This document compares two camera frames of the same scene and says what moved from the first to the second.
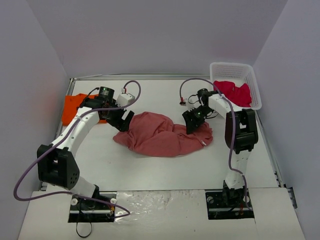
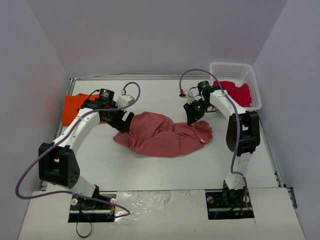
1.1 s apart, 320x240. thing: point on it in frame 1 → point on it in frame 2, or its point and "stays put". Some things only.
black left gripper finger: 122,125 stays put
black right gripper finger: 189,128 → 190,120
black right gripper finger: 196,125 → 198,116
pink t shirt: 154,134 stays put
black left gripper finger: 128,116 stays put
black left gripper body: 118,119 stays put
